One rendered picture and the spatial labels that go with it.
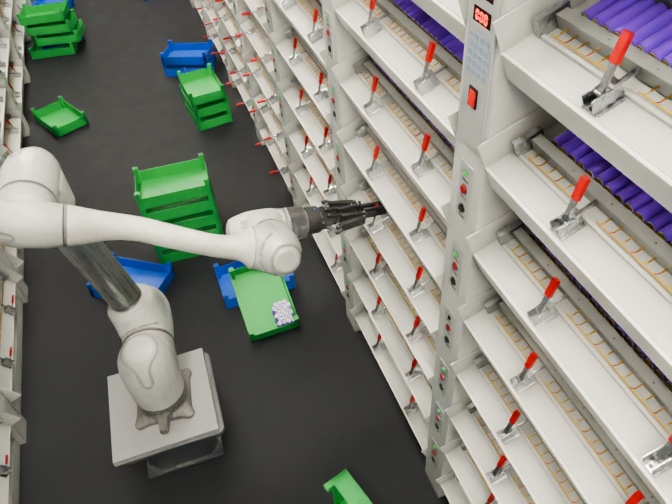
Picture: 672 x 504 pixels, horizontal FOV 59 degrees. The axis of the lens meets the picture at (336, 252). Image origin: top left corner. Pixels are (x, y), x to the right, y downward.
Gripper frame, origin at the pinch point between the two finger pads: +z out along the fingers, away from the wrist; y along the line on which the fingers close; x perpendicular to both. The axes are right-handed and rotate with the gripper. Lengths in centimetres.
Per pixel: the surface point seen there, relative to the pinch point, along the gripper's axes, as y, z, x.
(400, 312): 16.9, 4.5, -26.5
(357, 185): -17.6, 2.6, -4.6
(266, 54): -115, 1, -5
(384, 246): 7.7, 1.0, -7.7
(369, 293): -9.3, 7.9, -45.5
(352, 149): -13.7, -2.1, 11.4
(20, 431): -20, -114, -89
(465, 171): 47, -9, 45
